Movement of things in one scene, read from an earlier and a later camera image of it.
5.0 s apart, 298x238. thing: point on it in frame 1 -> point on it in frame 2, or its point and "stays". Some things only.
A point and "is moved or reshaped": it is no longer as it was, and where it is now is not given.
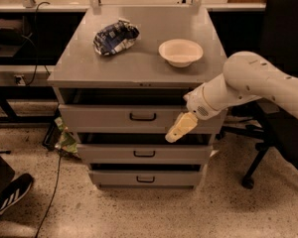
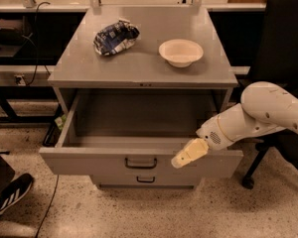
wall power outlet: (20, 79) stays
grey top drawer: (130, 119) is moved or reshaped
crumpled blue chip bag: (119, 36) stays
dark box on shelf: (7, 32) stays
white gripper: (198, 104) -> (211, 132)
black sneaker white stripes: (17, 188) stays
